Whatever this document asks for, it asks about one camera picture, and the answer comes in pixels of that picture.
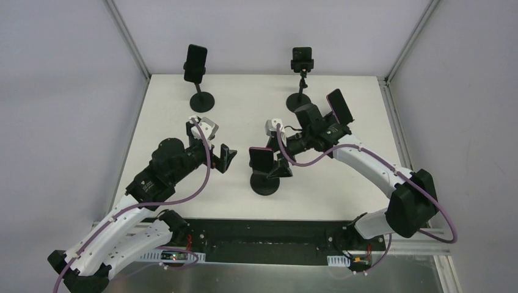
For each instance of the left controller board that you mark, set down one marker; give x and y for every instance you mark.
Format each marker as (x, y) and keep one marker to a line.
(172, 257)

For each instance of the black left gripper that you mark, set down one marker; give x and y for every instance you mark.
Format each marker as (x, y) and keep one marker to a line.
(218, 157)

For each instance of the right controller board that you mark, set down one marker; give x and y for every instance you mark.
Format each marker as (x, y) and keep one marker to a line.
(349, 262)

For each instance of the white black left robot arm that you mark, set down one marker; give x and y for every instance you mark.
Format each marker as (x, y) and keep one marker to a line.
(93, 262)

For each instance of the right aluminium frame rail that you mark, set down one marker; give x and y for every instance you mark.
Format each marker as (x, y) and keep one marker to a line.
(387, 85)

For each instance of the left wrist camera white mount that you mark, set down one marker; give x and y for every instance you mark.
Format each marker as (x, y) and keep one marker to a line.
(197, 126)

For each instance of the black phone back middle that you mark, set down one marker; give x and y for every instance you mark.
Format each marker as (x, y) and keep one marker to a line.
(302, 55)

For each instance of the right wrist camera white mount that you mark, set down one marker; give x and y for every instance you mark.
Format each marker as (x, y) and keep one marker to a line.
(275, 127)

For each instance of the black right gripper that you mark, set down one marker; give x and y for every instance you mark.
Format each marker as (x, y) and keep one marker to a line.
(281, 154)

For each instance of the aluminium frame rail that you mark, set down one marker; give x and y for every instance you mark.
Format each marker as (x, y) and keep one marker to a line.
(417, 245)
(387, 85)

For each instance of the black phone back left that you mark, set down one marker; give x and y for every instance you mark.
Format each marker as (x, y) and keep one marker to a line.
(194, 66)

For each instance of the purple phone with black screen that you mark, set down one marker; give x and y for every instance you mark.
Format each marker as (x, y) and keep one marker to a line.
(261, 160)

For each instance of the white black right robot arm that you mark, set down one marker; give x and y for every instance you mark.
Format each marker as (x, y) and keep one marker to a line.
(412, 199)

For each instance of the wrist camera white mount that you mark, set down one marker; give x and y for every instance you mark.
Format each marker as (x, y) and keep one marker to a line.
(197, 126)
(275, 127)

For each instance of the purple phone on folding stand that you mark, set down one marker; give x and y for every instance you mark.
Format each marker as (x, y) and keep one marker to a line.
(339, 108)

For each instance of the controller board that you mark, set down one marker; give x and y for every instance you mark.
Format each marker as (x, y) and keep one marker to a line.
(349, 262)
(172, 257)

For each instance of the front aluminium frame rail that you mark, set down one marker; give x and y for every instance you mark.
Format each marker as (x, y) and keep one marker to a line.
(417, 245)

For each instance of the black round-base phone stand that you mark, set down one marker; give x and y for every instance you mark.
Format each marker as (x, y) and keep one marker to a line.
(259, 181)

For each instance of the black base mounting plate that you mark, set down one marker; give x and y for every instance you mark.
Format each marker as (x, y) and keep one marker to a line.
(300, 243)

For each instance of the aluminium table edge rail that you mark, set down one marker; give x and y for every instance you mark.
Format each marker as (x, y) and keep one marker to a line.
(144, 80)

